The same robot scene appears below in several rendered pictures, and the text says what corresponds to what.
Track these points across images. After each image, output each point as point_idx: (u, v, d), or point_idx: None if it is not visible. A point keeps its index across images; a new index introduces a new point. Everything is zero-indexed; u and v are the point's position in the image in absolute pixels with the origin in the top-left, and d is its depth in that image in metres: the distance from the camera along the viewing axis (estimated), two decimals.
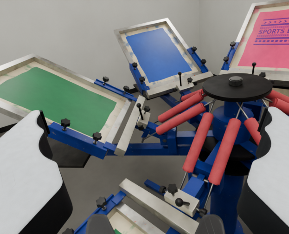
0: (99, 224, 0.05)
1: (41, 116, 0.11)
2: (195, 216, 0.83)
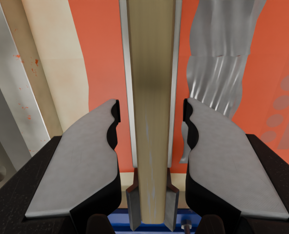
0: (99, 224, 0.05)
1: (116, 105, 0.12)
2: None
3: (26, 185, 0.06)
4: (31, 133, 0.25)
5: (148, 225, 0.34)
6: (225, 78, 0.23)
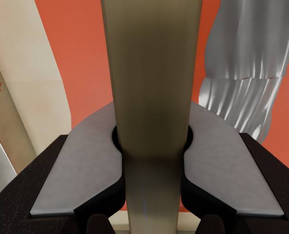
0: (99, 224, 0.05)
1: None
2: None
3: (32, 183, 0.06)
4: None
5: None
6: (250, 106, 0.18)
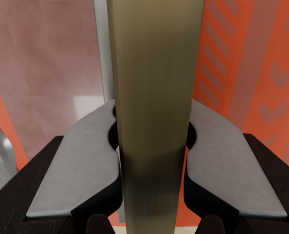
0: (99, 224, 0.05)
1: None
2: None
3: (28, 185, 0.06)
4: None
5: None
6: None
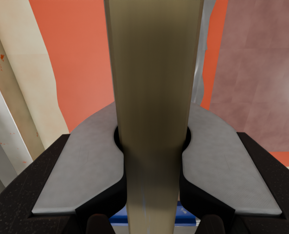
0: (99, 224, 0.05)
1: None
2: None
3: (34, 182, 0.06)
4: (0, 126, 0.26)
5: (122, 217, 0.35)
6: None
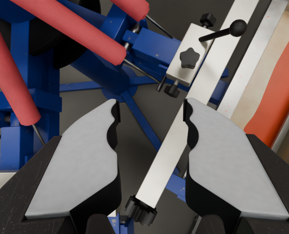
0: (99, 224, 0.05)
1: (116, 105, 0.12)
2: None
3: (26, 185, 0.06)
4: None
5: None
6: None
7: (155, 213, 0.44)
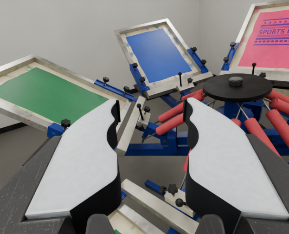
0: (99, 224, 0.05)
1: (116, 105, 0.12)
2: (196, 216, 0.83)
3: (26, 185, 0.06)
4: None
5: None
6: None
7: None
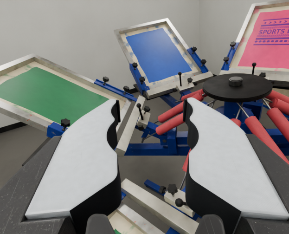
0: (99, 224, 0.05)
1: (116, 105, 0.12)
2: (195, 216, 0.83)
3: (26, 185, 0.06)
4: None
5: None
6: None
7: None
